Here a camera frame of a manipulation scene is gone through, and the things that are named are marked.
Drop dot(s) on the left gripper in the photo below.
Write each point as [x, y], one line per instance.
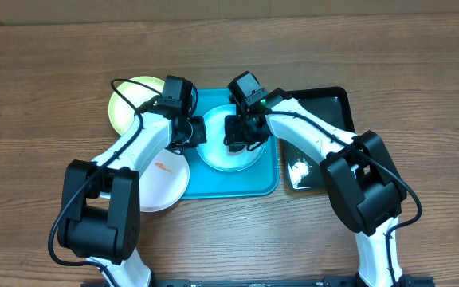
[200, 135]

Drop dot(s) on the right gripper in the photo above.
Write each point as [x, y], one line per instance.
[237, 138]

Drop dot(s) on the light blue plate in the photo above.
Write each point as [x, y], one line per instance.
[215, 153]

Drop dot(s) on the yellow-green plate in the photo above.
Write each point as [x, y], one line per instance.
[120, 114]

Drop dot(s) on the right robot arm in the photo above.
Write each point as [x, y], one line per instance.
[362, 183]

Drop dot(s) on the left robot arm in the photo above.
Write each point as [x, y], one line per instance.
[99, 219]

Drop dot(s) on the teal plastic tray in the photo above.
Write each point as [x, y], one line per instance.
[208, 183]

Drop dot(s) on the black water tray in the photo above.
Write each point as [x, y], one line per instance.
[329, 104]

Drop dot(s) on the white plate with stain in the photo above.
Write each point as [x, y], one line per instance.
[164, 182]

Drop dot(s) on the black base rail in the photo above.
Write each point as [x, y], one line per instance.
[337, 281]

